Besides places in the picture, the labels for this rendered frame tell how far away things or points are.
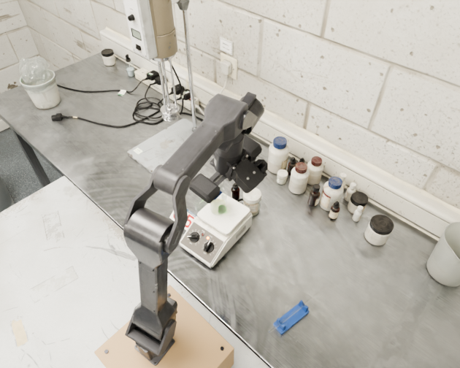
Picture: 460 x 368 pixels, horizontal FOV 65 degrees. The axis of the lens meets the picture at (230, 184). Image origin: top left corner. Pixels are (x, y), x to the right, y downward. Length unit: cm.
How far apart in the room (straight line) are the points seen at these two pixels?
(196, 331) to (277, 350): 22
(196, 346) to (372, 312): 48
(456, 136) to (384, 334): 55
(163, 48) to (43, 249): 71
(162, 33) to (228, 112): 57
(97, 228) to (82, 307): 26
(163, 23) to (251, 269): 75
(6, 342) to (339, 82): 116
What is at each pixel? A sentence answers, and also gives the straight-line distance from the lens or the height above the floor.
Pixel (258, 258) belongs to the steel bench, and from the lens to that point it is 111.
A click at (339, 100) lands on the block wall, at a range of 122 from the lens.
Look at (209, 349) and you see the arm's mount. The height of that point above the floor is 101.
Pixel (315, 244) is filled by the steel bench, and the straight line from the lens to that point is 116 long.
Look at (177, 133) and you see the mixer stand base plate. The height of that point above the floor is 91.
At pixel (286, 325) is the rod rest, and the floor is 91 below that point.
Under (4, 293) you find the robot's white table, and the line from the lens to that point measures 122.
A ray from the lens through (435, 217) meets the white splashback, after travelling 125.
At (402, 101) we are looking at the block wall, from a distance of 114.
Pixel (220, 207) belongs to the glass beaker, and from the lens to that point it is 105.
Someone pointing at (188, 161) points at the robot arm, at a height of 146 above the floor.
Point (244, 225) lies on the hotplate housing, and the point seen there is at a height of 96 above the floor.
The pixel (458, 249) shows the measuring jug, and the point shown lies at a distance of 125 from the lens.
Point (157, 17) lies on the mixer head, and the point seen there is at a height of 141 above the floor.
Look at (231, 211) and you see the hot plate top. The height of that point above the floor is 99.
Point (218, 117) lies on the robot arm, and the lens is 63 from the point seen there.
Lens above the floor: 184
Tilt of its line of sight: 47 degrees down
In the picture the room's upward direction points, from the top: straight up
